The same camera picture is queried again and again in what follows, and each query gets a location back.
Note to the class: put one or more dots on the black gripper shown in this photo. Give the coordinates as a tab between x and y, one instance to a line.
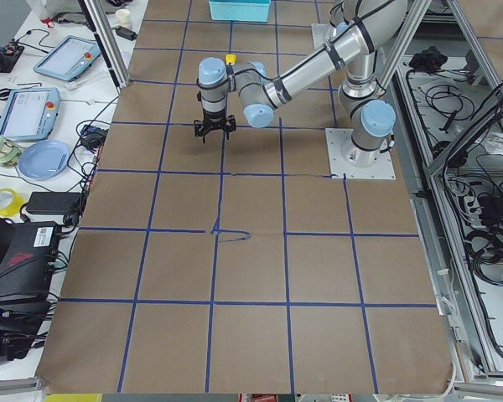
214	118

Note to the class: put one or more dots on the blue teach pendant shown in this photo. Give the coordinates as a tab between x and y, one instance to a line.
69	59
30	114

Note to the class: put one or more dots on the white paper cup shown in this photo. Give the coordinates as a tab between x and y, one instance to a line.
124	18

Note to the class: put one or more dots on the lower blue teach pendant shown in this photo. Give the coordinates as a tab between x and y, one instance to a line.
30	114

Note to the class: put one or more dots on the upper blue teach pendant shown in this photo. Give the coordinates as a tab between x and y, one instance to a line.
69	59

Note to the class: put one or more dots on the black power adapter brick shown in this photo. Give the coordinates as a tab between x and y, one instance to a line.
52	203

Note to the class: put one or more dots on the brown paper table mat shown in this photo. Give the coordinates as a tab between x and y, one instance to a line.
238	264

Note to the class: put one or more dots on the yellow tape roll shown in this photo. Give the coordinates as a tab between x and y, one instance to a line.
10	202

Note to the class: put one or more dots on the yellow toy beetle car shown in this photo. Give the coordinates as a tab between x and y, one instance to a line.
230	59

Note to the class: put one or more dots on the light blue plate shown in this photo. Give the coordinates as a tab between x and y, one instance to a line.
44	160

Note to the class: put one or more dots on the teal plastic storage bin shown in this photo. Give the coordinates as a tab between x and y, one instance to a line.
256	11

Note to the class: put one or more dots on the green tape roll stack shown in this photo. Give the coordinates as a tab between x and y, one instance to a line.
10	153

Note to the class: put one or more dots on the black computer box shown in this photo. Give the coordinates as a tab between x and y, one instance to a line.
26	249

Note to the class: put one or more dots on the aluminium frame post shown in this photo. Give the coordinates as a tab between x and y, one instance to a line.
98	24

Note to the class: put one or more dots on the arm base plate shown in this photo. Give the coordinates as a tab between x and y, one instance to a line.
347	161
327	34

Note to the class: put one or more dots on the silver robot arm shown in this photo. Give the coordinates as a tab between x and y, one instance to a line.
360	29

